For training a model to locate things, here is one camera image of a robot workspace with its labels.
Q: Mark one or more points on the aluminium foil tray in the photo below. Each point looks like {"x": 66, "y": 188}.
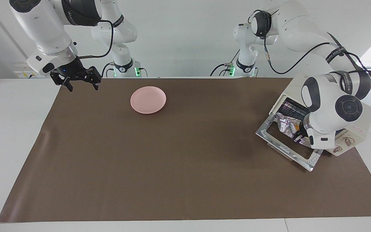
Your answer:
{"x": 287, "y": 124}

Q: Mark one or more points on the beige oven knob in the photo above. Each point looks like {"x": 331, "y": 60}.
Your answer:
{"x": 347, "y": 140}
{"x": 337, "y": 149}

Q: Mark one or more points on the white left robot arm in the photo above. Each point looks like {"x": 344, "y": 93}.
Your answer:
{"x": 301, "y": 25}

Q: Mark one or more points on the chrome glass oven door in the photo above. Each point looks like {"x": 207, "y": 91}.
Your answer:
{"x": 314, "y": 159}

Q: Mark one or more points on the brown table mat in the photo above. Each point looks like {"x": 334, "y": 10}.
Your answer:
{"x": 172, "y": 161}

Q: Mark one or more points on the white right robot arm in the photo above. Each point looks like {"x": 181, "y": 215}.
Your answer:
{"x": 40, "y": 25}

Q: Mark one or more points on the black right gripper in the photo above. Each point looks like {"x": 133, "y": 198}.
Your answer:
{"x": 72, "y": 71}

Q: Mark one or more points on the white toaster oven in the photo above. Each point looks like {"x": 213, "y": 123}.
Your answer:
{"x": 362, "y": 129}

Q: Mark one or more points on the pink round plate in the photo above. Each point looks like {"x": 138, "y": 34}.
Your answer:
{"x": 148, "y": 100}

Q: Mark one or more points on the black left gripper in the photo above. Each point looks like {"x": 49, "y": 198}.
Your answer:
{"x": 303, "y": 132}

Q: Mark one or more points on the white wall power socket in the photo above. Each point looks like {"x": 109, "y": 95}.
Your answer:
{"x": 24, "y": 74}

